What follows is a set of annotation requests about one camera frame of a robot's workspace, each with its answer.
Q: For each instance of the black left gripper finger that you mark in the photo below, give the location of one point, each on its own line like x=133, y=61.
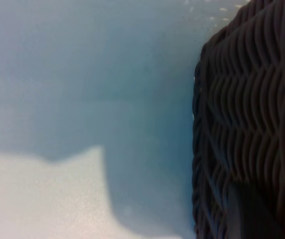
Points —
x=252, y=219

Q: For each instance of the dark brown wicker basket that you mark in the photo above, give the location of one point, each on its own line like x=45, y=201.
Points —
x=244, y=99

